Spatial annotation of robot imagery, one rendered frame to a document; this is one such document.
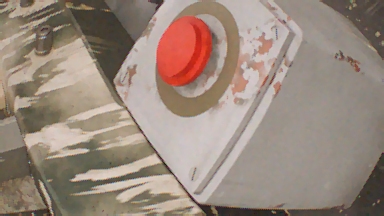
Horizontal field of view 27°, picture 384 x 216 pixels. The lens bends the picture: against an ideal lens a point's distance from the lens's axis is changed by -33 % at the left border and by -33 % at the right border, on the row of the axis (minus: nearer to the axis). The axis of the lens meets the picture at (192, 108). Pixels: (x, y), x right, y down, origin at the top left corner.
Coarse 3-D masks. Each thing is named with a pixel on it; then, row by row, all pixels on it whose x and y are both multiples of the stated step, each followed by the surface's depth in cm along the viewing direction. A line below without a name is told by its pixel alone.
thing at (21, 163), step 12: (12, 120) 85; (0, 132) 83; (12, 132) 83; (0, 144) 81; (12, 144) 82; (24, 144) 82; (0, 156) 81; (12, 156) 82; (24, 156) 83; (0, 168) 82; (12, 168) 83; (24, 168) 83; (0, 180) 82
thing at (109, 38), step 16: (64, 0) 100; (80, 0) 102; (96, 0) 104; (112, 0) 104; (128, 0) 101; (144, 0) 99; (160, 0) 94; (80, 16) 97; (96, 16) 100; (112, 16) 102; (128, 16) 100; (144, 16) 98; (80, 32) 94; (96, 32) 96; (112, 32) 98; (128, 32) 99; (96, 48) 92; (112, 48) 94; (128, 48) 96; (96, 64) 90; (112, 64) 91; (112, 80) 88
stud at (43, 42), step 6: (42, 30) 91; (48, 30) 90; (36, 36) 90; (42, 36) 90; (48, 36) 90; (36, 42) 90; (42, 42) 90; (48, 42) 91; (36, 48) 91; (42, 48) 91; (48, 48) 91; (36, 54) 91; (42, 54) 91
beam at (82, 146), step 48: (48, 0) 101; (0, 48) 94; (48, 96) 86; (96, 96) 87; (48, 144) 81; (96, 144) 82; (144, 144) 82; (48, 192) 77; (96, 192) 77; (144, 192) 78
